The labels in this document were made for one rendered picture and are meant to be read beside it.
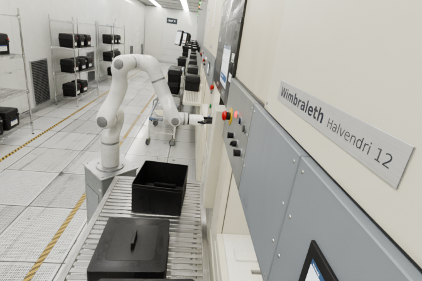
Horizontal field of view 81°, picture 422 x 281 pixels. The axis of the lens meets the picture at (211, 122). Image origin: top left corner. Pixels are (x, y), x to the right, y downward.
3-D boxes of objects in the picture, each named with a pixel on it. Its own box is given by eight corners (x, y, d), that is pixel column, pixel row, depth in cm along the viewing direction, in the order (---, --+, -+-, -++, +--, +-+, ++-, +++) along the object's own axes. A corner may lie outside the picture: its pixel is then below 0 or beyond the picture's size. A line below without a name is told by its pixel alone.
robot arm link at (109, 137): (97, 143, 166) (96, 110, 158) (110, 133, 184) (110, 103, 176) (114, 146, 165) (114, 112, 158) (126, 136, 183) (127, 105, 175)
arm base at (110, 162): (91, 164, 176) (90, 140, 170) (116, 156, 190) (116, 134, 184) (104, 175, 165) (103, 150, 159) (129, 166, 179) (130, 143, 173)
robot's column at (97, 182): (86, 246, 200) (81, 163, 175) (118, 229, 220) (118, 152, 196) (103, 268, 183) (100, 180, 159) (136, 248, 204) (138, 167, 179)
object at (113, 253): (108, 233, 119) (108, 211, 115) (169, 234, 123) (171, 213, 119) (84, 292, 92) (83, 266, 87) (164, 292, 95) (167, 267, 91)
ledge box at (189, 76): (184, 86, 453) (186, 73, 445) (200, 88, 455) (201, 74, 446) (183, 90, 425) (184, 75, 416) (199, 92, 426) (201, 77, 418)
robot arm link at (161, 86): (164, 77, 143) (184, 124, 151) (164, 76, 158) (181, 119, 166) (150, 83, 142) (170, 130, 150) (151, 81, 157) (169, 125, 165)
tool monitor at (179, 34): (174, 49, 483) (175, 29, 472) (199, 52, 488) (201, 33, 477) (172, 50, 445) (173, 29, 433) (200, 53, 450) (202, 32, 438)
